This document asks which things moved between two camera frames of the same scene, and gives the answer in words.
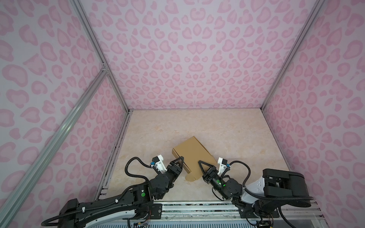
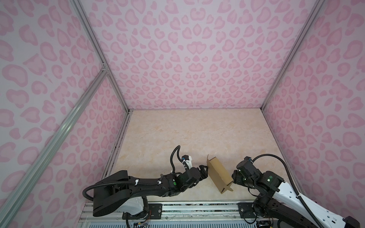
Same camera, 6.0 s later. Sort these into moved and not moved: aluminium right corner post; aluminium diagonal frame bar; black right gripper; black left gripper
Moved: black left gripper; black right gripper
Not moved: aluminium right corner post; aluminium diagonal frame bar
